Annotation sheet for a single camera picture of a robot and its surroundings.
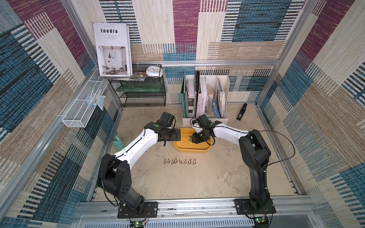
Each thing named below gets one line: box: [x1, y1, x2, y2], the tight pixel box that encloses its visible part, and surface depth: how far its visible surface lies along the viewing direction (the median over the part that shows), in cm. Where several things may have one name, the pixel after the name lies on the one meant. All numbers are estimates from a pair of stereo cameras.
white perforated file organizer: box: [182, 74, 230, 127], surface depth 102 cm
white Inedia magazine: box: [93, 22, 133, 77], surface depth 79 cm
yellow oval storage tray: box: [173, 127, 212, 152], surface depth 96 cm
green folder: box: [180, 72, 188, 119], surface depth 93 cm
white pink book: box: [195, 75, 208, 119], surface depth 99 cm
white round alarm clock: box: [145, 65, 164, 78], surface depth 91 cm
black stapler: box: [236, 103, 248, 121], surface depth 114 cm
